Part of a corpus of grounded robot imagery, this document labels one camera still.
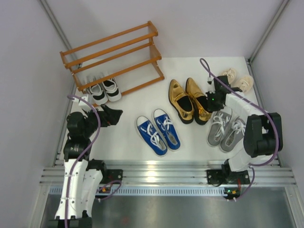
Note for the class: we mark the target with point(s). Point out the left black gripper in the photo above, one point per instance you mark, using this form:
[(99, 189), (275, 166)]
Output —
[(109, 116)]

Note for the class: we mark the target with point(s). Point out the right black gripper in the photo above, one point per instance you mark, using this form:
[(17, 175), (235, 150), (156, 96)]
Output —
[(211, 108)]

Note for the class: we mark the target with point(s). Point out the gold loafer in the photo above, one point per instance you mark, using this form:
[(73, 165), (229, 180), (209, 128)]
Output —
[(199, 100), (181, 102)]

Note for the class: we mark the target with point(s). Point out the black white sneaker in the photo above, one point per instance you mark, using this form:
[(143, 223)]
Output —
[(112, 90), (98, 94)]

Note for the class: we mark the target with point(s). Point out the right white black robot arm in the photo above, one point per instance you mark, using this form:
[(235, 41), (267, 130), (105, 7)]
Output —
[(262, 141)]

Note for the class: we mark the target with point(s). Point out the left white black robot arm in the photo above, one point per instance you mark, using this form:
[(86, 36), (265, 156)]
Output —
[(82, 175)]

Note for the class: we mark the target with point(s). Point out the orange wooden shoe shelf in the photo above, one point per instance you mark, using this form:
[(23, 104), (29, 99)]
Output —
[(130, 57)]

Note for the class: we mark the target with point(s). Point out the left grey canvas sneaker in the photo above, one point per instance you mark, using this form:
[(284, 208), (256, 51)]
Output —
[(219, 125)]

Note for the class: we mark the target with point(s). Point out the grey canvas sneaker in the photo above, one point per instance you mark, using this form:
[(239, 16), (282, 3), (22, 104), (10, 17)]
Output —
[(235, 134), (219, 125)]

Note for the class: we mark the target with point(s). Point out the left beige sneaker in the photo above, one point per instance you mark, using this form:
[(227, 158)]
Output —
[(230, 73)]

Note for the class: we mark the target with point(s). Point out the beige sneaker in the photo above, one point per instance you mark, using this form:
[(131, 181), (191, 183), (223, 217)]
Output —
[(230, 73), (245, 83)]

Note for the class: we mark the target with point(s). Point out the right beige sneaker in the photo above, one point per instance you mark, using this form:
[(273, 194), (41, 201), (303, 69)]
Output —
[(245, 83)]

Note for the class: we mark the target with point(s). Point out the right grey canvas sneaker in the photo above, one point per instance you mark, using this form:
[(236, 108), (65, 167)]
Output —
[(235, 134)]

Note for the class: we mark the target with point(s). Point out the left blue canvas sneaker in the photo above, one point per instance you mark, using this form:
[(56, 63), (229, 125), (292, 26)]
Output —
[(151, 136)]

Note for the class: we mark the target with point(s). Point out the blue canvas sneaker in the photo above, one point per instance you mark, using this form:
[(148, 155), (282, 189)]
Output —
[(167, 129), (151, 136)]

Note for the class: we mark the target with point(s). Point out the right blue canvas sneaker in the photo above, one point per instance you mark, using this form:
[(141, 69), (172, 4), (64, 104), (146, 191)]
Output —
[(167, 129)]

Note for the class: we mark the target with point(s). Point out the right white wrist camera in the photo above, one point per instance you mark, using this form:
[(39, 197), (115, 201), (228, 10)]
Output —
[(210, 81)]

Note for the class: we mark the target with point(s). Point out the aluminium rail frame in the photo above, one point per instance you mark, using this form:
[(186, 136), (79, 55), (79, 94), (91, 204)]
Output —
[(177, 173)]

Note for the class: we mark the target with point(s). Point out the perforated grey cable tray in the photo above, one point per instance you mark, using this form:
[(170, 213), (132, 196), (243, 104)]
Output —
[(166, 191)]

